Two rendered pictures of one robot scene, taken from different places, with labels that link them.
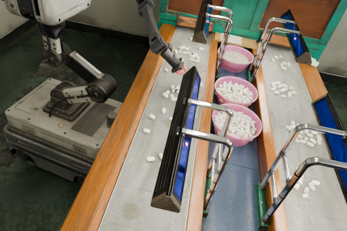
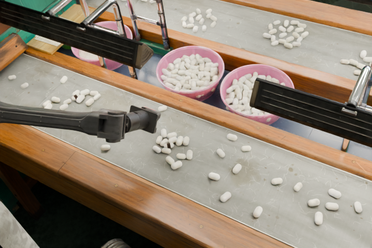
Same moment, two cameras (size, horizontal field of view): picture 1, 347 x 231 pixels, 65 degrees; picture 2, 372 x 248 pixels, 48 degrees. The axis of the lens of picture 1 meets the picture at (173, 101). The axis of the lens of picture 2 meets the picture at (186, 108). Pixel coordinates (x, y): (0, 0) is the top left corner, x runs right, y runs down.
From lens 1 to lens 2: 1.01 m
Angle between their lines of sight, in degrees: 41
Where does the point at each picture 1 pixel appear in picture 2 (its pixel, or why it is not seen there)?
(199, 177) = (357, 163)
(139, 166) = (329, 238)
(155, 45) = (118, 128)
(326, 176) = (352, 41)
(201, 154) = (318, 150)
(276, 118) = (253, 48)
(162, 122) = (238, 185)
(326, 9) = not seen: outside the picture
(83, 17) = not seen: outside the picture
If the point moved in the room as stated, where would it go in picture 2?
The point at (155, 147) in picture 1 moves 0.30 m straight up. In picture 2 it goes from (291, 207) to (301, 145)
